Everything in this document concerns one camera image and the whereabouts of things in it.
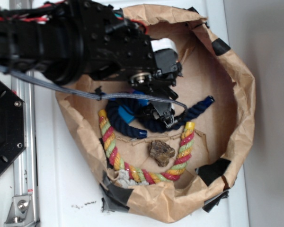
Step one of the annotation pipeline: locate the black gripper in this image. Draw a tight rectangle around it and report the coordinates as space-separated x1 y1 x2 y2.
80 0 181 99

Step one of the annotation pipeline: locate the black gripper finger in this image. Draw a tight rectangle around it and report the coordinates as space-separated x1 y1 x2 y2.
142 101 175 129

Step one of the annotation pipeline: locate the navy blue rope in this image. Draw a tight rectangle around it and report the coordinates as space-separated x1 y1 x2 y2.
106 95 214 139

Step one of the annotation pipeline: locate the blue rectangular block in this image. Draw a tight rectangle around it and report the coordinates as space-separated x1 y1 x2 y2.
117 98 149 123

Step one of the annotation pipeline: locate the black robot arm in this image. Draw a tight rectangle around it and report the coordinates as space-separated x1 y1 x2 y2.
0 0 187 128

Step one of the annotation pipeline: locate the brown rock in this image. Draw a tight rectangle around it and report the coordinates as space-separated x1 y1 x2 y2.
148 140 175 167

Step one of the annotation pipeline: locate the brown paper bag bin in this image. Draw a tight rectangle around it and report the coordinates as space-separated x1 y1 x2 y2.
56 4 256 223

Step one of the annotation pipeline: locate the white tray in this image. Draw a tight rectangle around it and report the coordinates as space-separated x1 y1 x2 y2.
35 0 249 227

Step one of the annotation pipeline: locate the grey braided cable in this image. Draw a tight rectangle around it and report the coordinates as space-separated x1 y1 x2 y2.
0 63 188 123

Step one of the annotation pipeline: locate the red yellow green rope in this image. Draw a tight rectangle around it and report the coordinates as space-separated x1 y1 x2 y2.
98 109 195 184

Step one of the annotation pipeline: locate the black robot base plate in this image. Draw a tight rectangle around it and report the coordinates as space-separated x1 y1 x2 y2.
0 81 26 176

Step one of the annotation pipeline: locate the aluminium extrusion rail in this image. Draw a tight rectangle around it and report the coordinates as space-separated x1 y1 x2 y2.
4 78 40 227

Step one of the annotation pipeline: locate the metal corner bracket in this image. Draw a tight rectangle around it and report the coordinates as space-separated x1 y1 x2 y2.
4 195 36 227

